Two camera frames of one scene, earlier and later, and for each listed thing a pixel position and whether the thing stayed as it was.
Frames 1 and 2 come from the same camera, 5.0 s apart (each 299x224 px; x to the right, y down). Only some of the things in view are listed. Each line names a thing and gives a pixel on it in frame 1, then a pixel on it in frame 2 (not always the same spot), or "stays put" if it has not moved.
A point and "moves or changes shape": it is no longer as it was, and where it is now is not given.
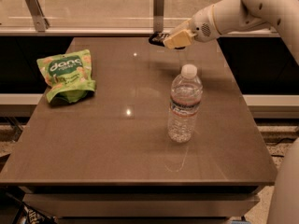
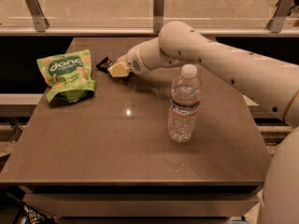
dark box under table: (29, 215) stays put
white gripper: (203, 28) -> (132, 61)
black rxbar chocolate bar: (159, 37) moves or changes shape
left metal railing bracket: (42, 23) stays put
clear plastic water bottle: (185, 100) stays put
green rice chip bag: (68, 77) stays put
